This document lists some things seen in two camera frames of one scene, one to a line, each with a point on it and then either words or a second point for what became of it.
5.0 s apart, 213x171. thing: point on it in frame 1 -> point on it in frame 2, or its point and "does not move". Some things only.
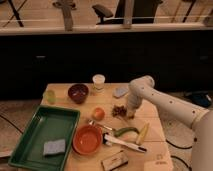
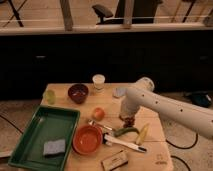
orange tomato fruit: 98,114 does not move
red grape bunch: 119,111 -> 128,121
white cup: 98,81 does not move
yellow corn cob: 143,133 does not move
